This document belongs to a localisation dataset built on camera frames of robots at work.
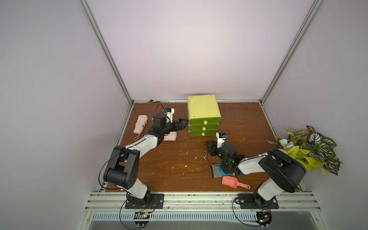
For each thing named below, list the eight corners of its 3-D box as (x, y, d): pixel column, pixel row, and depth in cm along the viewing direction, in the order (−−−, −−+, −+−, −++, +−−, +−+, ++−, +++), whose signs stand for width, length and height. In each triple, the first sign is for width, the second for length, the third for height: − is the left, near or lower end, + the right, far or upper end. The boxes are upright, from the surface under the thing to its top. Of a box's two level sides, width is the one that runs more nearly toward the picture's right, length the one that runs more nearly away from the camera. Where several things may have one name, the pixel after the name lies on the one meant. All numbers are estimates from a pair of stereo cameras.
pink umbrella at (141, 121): (133, 140, 101) (130, 135, 97) (139, 119, 114) (137, 114, 109) (143, 140, 101) (140, 135, 97) (148, 119, 114) (146, 114, 109)
